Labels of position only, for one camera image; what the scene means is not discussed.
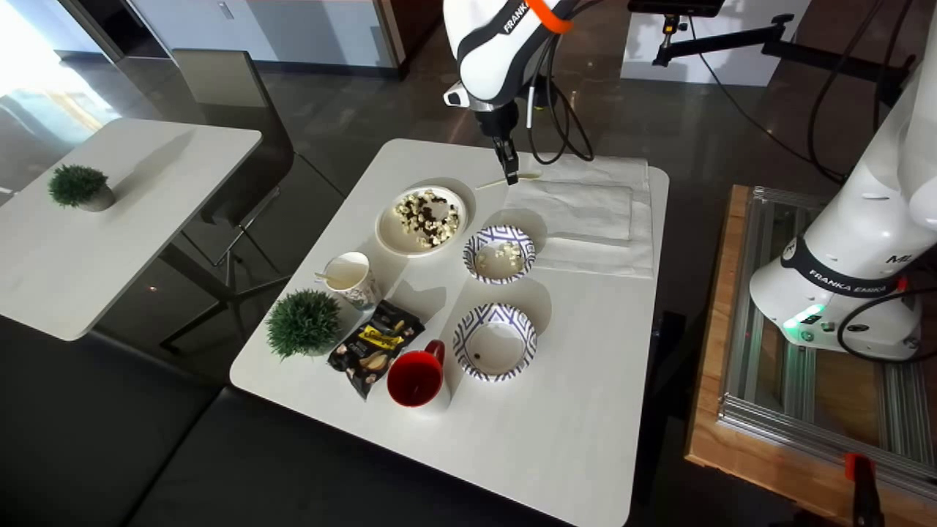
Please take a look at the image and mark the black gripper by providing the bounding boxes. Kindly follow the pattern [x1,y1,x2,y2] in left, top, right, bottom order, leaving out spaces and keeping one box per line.
[481,103,517,183]

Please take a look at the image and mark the white plate with popcorn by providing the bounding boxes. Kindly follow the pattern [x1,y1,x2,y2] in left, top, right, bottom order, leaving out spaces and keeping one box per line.
[374,183,467,258]

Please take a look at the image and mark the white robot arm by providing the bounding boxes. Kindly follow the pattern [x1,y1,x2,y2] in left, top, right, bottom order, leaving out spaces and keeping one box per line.
[441,0,937,362]

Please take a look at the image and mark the blue patterned bowl with popcorn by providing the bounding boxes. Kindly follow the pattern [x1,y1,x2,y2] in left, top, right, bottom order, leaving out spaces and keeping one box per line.
[461,226,536,284]

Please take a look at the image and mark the blue patterned empty bowl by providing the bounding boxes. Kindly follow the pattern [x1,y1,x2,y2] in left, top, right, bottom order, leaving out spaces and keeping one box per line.
[454,302,539,381]

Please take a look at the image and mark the small folded paper towel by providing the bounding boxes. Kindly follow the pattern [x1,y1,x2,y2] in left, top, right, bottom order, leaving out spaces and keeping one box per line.
[505,176,631,243]

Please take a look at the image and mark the large white paper towel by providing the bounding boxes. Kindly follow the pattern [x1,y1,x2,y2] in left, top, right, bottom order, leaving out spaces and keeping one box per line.
[502,159,659,277]

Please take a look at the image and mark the white ceramic cup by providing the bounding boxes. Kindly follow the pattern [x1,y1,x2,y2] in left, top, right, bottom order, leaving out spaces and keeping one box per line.
[319,252,371,295]

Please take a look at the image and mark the black snack packet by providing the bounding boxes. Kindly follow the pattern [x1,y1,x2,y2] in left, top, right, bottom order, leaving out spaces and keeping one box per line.
[327,302,425,397]

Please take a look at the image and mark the red mug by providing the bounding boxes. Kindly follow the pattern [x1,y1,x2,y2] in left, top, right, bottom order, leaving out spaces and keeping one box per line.
[385,339,444,410]

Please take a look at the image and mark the black chair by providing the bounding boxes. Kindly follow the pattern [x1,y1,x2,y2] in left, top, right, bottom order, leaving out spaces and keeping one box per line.
[157,50,292,355]

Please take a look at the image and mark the small green potted plant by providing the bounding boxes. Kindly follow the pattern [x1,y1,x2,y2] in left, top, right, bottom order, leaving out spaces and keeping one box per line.
[265,289,340,358]

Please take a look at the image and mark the green plant on side table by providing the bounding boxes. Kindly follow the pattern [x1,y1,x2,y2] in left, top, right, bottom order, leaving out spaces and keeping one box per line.
[50,163,114,210]

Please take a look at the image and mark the white side table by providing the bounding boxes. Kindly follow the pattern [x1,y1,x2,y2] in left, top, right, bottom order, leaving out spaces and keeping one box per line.
[0,116,264,346]

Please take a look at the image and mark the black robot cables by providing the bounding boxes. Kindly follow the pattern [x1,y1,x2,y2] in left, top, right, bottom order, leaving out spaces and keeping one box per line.
[522,0,937,368]

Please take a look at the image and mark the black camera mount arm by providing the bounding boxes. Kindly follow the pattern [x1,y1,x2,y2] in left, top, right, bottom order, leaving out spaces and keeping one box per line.
[628,0,914,100]

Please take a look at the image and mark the metal rail base frame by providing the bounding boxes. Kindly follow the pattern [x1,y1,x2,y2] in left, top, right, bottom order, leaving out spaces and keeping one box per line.
[718,186,937,491]

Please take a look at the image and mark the red clamp handle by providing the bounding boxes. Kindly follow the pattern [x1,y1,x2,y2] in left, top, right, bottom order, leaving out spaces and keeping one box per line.
[842,453,883,527]

